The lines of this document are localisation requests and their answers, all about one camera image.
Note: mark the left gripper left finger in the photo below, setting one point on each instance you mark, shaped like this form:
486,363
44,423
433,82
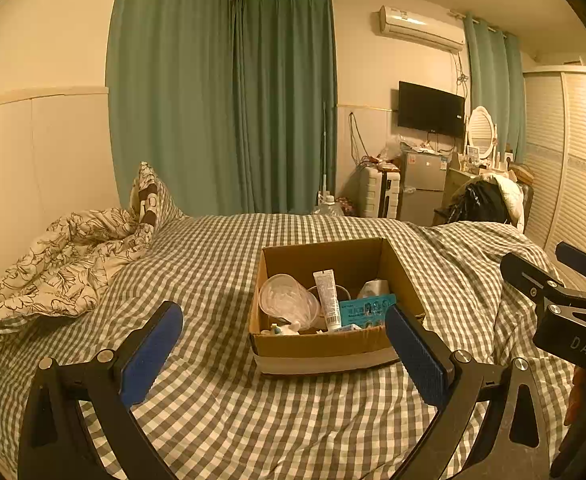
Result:
55,442

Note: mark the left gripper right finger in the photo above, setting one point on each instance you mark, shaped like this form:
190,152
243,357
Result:
511,442

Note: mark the white purple toothpaste tube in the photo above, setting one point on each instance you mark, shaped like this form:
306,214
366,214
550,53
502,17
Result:
332,317

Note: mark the clear plastic cotton swab container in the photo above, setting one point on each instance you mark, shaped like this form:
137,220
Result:
281,296

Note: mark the white towel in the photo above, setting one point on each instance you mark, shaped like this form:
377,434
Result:
374,288

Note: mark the beige tape roll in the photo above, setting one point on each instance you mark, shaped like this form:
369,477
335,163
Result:
329,294

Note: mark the person's right hand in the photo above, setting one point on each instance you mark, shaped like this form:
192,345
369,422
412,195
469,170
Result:
577,396

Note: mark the chair with black clothes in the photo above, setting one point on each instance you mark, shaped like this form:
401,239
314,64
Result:
488,198

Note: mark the wooden dressing table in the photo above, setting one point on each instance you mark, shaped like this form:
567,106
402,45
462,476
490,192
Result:
456,178

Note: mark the grey checkered bed cover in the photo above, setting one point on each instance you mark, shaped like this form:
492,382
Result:
235,403

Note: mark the white sliding wardrobe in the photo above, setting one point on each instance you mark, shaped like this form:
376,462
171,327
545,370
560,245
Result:
556,153

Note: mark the silver mini fridge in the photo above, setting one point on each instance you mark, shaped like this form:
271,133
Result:
423,178

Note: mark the white oval vanity mirror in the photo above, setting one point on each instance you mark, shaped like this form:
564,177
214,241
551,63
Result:
481,135

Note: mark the floral white duvet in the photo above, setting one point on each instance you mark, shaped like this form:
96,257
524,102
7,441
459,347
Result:
68,268

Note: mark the white suitcase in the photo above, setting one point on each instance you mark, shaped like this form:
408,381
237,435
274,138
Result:
378,193

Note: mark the brown cardboard box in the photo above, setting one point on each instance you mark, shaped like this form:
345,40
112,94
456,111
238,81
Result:
321,308

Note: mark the clear water jug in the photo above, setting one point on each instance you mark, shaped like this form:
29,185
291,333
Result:
328,205

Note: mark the green curtain right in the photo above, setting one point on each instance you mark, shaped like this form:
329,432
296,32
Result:
497,81

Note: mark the green curtain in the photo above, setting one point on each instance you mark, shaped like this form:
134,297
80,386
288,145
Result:
232,102
497,81

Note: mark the patterned pillow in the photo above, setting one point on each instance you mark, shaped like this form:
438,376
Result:
150,201

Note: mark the white air conditioner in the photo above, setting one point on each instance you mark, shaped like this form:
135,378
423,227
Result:
419,28

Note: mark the green curtain left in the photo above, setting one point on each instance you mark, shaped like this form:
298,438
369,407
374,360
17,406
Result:
232,102

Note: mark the black wall television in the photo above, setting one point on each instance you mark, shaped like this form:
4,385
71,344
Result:
430,110

